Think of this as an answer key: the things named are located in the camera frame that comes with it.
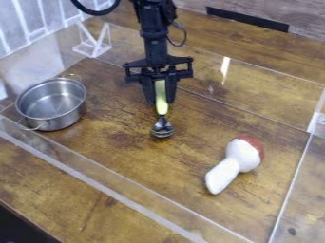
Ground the clear acrylic triangle stand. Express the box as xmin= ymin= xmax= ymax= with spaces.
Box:
xmin=72 ymin=22 xmax=112 ymax=58

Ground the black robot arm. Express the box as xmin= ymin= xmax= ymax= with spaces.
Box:
xmin=123 ymin=0 xmax=193 ymax=105

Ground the black cable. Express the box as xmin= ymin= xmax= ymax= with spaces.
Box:
xmin=68 ymin=0 xmax=122 ymax=17

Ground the red white toy mushroom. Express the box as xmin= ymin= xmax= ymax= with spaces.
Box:
xmin=205 ymin=135 xmax=264 ymax=195

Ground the small steel pot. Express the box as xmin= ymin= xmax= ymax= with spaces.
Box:
xmin=15 ymin=77 xmax=87 ymax=131

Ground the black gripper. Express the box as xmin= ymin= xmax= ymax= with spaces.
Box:
xmin=123 ymin=56 xmax=193 ymax=105

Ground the green handled metal spoon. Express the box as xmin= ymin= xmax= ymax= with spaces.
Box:
xmin=153 ymin=80 xmax=174 ymax=138

